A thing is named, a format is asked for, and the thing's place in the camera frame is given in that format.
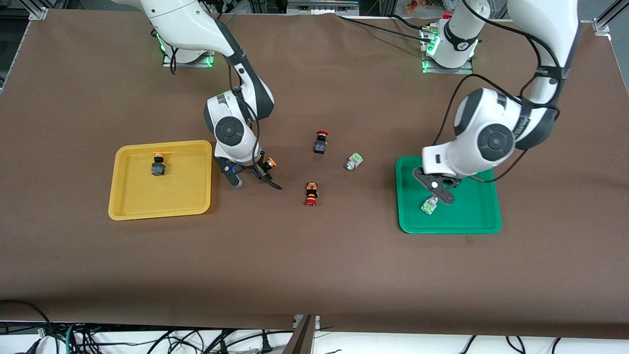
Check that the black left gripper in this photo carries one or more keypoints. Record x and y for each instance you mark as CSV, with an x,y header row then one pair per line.
x,y
447,181

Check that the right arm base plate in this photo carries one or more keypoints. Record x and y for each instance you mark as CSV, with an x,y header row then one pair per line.
x,y
196,61

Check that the green plastic tray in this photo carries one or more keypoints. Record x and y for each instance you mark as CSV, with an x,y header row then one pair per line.
x,y
467,216

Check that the yellow plastic tray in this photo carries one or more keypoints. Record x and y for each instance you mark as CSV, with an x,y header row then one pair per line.
x,y
162,196

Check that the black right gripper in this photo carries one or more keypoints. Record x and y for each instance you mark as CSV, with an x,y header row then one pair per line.
x,y
259,172

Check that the brown table cover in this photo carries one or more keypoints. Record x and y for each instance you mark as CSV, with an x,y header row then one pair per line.
x,y
314,275

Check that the red button orange body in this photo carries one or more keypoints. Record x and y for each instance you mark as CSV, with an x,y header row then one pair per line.
x,y
311,192

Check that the yellow button black body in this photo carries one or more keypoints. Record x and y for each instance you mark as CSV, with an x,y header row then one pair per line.
x,y
158,167
271,162

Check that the aluminium frame corner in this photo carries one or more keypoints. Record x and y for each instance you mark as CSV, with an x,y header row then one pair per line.
x,y
38,13
603,22

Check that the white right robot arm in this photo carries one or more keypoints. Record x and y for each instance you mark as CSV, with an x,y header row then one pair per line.
x,y
186,24

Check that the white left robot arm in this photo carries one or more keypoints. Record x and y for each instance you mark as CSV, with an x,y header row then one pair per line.
x,y
491,142

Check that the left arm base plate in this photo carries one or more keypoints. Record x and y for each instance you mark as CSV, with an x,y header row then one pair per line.
x,y
430,66

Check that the metal table edge bracket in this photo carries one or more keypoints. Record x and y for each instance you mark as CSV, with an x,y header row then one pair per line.
x,y
298,320

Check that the green button grey body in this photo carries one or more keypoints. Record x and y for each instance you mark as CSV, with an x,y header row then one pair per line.
x,y
429,206
353,162

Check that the red button black body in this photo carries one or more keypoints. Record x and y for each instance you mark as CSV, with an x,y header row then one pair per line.
x,y
321,145

